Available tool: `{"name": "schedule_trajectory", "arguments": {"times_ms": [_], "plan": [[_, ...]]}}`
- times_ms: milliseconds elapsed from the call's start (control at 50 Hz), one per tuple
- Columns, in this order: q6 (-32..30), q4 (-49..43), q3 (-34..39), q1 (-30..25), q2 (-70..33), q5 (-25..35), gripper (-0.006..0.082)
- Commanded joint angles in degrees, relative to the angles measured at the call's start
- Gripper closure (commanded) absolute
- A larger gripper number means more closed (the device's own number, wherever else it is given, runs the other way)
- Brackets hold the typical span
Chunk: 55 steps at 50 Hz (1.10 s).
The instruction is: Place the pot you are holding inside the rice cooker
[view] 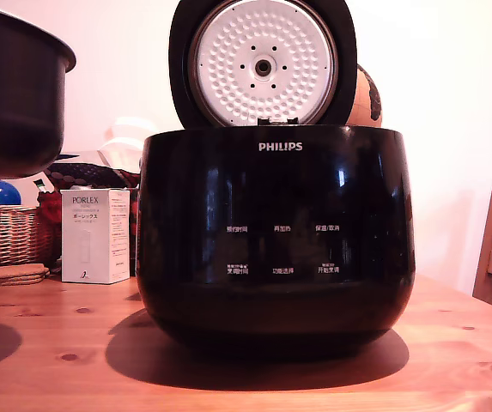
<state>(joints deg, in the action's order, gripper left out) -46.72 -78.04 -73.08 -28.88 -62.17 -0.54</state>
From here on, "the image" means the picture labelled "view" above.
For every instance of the black cooking pot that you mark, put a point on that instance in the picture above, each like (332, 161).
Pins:
(13, 98)

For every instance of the black Philips rice cooker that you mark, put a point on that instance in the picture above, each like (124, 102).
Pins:
(271, 257)

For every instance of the black rice cooker lid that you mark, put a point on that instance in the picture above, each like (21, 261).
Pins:
(181, 64)

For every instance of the white plastic container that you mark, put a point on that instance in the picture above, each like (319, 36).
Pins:
(129, 137)

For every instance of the white Porlex box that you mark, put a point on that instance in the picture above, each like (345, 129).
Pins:
(93, 240)

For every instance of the red black patterned bag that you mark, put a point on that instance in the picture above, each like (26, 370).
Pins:
(86, 173)

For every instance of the tan globe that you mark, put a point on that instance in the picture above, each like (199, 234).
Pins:
(368, 98)

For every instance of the woven wicker basket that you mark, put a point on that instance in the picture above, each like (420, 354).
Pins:
(9, 234)

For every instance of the cork coaster stack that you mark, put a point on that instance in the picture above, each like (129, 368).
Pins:
(9, 274)

